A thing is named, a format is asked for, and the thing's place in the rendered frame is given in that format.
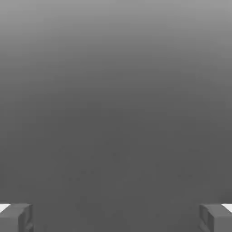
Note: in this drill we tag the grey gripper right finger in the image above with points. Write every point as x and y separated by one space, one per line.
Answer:
217 218

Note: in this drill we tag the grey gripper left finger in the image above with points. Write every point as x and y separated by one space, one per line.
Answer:
14 218

